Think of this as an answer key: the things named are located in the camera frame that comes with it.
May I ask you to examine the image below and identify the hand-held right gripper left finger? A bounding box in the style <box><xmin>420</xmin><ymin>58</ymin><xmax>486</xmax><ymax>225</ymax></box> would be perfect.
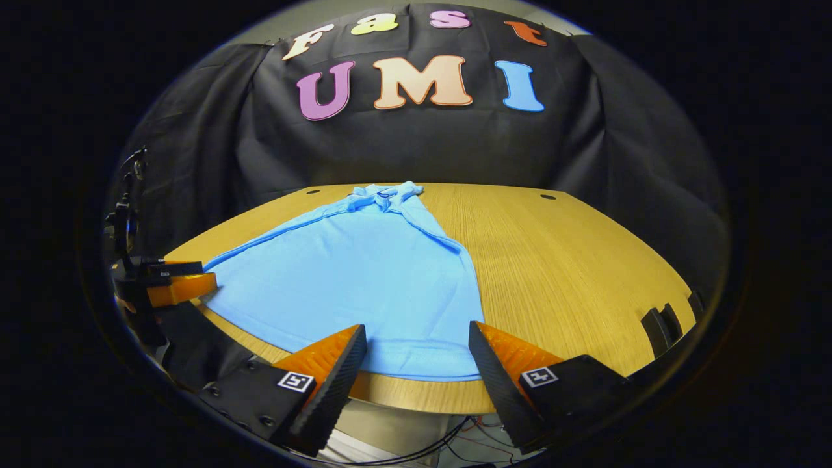
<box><xmin>198</xmin><ymin>324</ymin><xmax>368</xmax><ymax>457</ymax></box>

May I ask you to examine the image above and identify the black backdrop cloth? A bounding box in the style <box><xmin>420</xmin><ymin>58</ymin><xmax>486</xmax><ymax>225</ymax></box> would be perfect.
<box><xmin>107</xmin><ymin>3</ymin><xmax>732</xmax><ymax>306</ymax></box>

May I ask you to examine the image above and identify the white table base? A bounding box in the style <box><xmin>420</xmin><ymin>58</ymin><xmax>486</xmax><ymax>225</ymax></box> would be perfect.
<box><xmin>322</xmin><ymin>398</ymin><xmax>456</xmax><ymax>465</ymax></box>

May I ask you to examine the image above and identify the black cable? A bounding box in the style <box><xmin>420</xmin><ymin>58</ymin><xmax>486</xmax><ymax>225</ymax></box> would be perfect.
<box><xmin>305</xmin><ymin>416</ymin><xmax>521</xmax><ymax>467</ymax></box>

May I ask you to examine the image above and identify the black chair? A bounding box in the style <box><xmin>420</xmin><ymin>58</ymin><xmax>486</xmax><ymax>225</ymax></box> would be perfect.
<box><xmin>640</xmin><ymin>291</ymin><xmax>708</xmax><ymax>359</ymax></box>

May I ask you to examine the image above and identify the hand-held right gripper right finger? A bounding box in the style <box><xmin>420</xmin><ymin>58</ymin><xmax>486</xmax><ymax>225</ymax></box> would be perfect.
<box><xmin>468</xmin><ymin>320</ymin><xmax>634</xmax><ymax>456</ymax></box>

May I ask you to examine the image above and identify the red cable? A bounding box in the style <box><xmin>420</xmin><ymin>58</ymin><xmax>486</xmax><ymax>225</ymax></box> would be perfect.
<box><xmin>455</xmin><ymin>416</ymin><xmax>521</xmax><ymax>465</ymax></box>

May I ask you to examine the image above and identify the light blue T-shirt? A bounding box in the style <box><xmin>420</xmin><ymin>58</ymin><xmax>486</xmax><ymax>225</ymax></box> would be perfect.
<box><xmin>201</xmin><ymin>181</ymin><xmax>485</xmax><ymax>382</ymax></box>

